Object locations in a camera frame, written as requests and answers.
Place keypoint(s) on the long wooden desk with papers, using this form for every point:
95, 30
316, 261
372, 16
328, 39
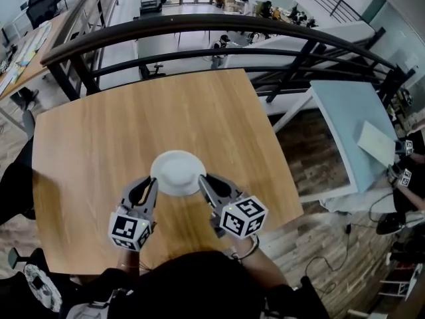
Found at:
30, 65

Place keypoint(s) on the grey chest gear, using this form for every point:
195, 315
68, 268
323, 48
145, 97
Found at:
99, 306

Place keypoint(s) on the black straight side railing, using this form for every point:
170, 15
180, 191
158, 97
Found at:
89, 5

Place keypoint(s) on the white round container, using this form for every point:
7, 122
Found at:
177, 171

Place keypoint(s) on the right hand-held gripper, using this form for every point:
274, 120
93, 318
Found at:
242, 218

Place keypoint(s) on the wooden table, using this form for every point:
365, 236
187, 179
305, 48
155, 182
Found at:
133, 128

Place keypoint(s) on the black power adapter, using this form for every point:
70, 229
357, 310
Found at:
348, 228

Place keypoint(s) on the white metal stand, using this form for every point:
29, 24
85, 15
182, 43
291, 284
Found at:
403, 282

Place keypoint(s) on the white rectangular side table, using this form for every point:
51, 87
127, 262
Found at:
352, 118

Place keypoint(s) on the white flat box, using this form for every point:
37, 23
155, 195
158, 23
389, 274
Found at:
376, 143

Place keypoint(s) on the person's black clothing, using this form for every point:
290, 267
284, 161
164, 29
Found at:
206, 287

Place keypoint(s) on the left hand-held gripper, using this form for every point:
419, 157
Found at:
124, 228

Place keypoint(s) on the person's left forearm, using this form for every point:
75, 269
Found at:
127, 258

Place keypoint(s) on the black curved metal railing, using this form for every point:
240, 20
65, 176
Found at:
199, 22

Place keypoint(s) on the black office chair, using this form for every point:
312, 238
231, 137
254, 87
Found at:
41, 8

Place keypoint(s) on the person's right forearm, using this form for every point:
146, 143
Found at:
262, 266

